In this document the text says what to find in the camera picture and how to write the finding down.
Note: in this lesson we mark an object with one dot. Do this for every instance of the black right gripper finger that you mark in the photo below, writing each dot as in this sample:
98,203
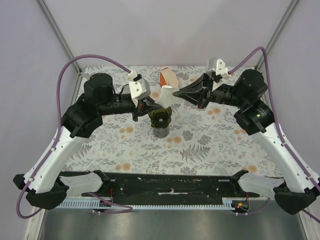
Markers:
194,87
194,98

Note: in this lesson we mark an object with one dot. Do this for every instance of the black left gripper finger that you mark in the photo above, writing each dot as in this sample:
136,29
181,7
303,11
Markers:
146,109
148,101

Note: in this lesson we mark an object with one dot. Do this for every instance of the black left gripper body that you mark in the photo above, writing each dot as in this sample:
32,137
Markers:
139,109

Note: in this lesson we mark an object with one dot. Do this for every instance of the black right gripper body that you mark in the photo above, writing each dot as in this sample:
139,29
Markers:
209,83

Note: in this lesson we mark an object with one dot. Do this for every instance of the green glass coffee dripper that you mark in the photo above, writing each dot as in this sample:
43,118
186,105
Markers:
160,118

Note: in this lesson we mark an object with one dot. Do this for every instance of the white paper coffee filter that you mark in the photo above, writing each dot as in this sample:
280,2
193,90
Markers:
166,97

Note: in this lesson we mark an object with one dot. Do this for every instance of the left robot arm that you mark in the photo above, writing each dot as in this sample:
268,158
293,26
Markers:
45,187

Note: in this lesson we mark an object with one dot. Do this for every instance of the orange coffee filter box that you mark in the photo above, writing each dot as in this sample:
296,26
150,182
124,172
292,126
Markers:
168,78

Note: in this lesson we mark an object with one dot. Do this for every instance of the floral patterned tablecloth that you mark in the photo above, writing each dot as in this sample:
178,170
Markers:
198,142

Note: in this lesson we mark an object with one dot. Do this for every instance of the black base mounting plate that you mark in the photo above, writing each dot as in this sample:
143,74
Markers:
163,189

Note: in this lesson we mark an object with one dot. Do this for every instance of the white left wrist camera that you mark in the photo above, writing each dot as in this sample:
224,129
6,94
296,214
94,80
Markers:
139,87

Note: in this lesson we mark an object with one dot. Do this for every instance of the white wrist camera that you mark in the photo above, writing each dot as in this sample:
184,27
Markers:
139,87
216,69

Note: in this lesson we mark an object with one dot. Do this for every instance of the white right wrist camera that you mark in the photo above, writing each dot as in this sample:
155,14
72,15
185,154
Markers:
216,69

